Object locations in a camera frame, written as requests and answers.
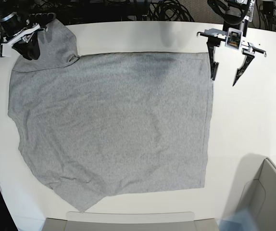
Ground grey T-shirt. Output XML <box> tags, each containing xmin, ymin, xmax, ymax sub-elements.
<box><xmin>8</xmin><ymin>20</ymin><xmax>213</xmax><ymax>212</ymax></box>

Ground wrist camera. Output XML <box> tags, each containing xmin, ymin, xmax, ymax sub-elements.
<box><xmin>0</xmin><ymin>45</ymin><xmax>12</xmax><ymax>58</ymax></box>
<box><xmin>225</xmin><ymin>28</ymin><xmax>243</xmax><ymax>50</ymax></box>

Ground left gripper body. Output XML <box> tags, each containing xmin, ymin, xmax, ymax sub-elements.
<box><xmin>197</xmin><ymin>28</ymin><xmax>267</xmax><ymax>57</ymax></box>

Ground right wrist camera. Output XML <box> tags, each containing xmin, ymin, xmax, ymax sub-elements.
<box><xmin>0</xmin><ymin>45</ymin><xmax>12</xmax><ymax>58</ymax></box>

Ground blue translucent object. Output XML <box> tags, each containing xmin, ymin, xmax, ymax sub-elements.
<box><xmin>217</xmin><ymin>209</ymin><xmax>257</xmax><ymax>231</ymax></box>

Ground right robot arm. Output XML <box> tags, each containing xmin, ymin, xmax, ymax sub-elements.
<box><xmin>0</xmin><ymin>0</ymin><xmax>55</xmax><ymax>60</ymax></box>

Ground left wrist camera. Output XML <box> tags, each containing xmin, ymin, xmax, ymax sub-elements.
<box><xmin>225</xmin><ymin>28</ymin><xmax>243</xmax><ymax>50</ymax></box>

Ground grey tray at bottom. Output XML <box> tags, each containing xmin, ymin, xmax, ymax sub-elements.
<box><xmin>42</xmin><ymin>212</ymin><xmax>219</xmax><ymax>231</ymax></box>

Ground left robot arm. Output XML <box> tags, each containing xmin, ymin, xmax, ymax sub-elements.
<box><xmin>197</xmin><ymin>0</ymin><xmax>266</xmax><ymax>84</ymax></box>

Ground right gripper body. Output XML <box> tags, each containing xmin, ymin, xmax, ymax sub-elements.
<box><xmin>0</xmin><ymin>12</ymin><xmax>48</xmax><ymax>48</ymax></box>

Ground grey box at right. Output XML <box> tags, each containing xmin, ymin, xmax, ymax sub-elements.
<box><xmin>237</xmin><ymin>157</ymin><xmax>276</xmax><ymax>231</ymax></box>

